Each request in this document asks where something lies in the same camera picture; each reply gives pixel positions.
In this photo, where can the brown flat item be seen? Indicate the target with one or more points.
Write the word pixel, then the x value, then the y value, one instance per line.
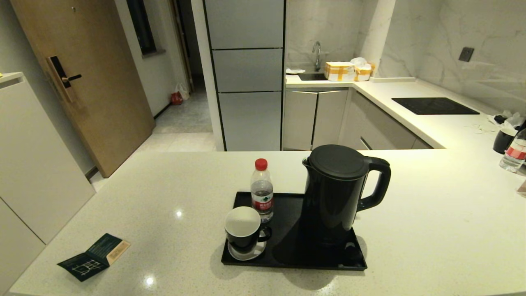
pixel 522 187

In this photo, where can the white plastic bag on boxes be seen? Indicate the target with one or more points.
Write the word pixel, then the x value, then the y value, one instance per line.
pixel 359 61

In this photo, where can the small box yellow tape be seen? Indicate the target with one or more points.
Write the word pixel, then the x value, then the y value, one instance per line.
pixel 363 73

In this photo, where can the white side cabinet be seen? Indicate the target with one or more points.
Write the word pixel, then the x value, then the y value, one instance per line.
pixel 33 164

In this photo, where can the grey wall socket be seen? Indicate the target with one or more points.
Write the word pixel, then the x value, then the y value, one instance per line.
pixel 466 54

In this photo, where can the kitchen sink basin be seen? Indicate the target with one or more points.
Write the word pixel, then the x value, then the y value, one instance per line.
pixel 312 76

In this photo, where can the black induction cooktop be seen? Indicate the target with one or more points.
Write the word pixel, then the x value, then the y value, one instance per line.
pixel 435 106

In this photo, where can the white saucer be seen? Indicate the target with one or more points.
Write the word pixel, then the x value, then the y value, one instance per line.
pixel 247 257

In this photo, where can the black mug white inside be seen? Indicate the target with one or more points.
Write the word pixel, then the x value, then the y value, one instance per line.
pixel 246 242

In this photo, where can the crumpled white tissue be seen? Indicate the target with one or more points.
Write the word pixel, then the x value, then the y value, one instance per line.
pixel 515 120

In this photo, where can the dark green folded booklet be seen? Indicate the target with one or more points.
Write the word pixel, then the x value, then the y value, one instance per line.
pixel 88 263

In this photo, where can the white cloth by sink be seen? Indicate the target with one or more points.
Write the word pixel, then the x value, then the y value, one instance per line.
pixel 295 70

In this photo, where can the dark framed window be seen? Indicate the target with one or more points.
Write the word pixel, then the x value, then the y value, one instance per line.
pixel 141 24

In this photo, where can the white plastic floor bag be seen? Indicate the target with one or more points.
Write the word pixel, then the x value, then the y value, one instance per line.
pixel 183 91

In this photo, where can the tall grey cabinet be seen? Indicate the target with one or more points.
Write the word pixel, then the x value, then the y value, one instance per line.
pixel 250 115

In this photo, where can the grey counter drawer cabinet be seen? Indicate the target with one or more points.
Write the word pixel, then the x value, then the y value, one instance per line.
pixel 382 131

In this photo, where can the black electric kettle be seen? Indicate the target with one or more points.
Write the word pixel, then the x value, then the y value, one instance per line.
pixel 333 197

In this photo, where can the large box yellow tape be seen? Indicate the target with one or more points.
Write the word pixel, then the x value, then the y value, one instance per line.
pixel 339 72

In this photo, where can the water bottle red cap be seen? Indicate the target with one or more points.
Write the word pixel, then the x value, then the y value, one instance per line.
pixel 262 197

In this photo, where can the brown wooden door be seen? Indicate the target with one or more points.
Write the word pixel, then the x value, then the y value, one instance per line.
pixel 102 102

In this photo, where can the grey lower cabinet door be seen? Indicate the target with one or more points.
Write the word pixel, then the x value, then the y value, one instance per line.
pixel 331 119
pixel 300 121

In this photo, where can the red bag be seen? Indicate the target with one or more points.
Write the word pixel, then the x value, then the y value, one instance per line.
pixel 176 98

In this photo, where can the small black item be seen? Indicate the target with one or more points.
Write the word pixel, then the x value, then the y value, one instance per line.
pixel 500 119

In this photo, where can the black rectangular serving tray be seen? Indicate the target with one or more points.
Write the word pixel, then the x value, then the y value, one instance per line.
pixel 283 253

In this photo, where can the water bottle red label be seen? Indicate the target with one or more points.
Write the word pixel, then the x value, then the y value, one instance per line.
pixel 513 158

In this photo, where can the chrome sink faucet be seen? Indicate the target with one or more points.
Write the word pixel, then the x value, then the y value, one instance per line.
pixel 317 57

